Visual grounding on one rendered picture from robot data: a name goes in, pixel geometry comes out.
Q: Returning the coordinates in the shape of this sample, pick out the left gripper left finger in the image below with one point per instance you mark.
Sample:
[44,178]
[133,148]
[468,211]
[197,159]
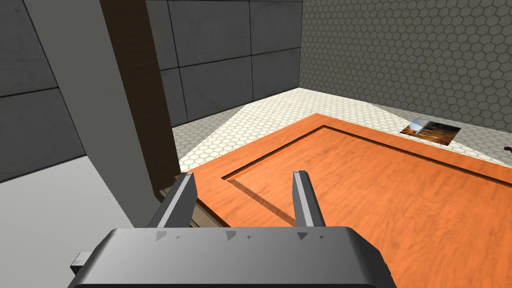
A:
[178,204]

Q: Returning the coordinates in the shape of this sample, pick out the orange wooden door leaf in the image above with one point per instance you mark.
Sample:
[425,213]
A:
[372,200]

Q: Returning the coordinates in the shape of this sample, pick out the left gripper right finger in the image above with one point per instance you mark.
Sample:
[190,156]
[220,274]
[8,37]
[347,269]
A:
[305,204]

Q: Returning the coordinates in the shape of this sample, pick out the brown picture on wall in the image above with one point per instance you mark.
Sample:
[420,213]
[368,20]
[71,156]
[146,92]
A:
[431,132]

